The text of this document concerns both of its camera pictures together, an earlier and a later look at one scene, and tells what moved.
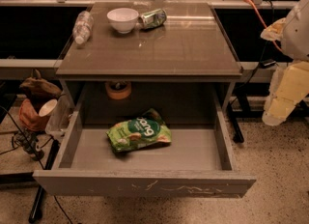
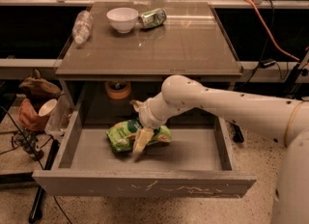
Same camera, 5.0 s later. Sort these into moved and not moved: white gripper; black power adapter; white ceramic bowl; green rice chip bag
Moved: white gripper
Not moved: white ceramic bowl; black power adapter; green rice chip bag
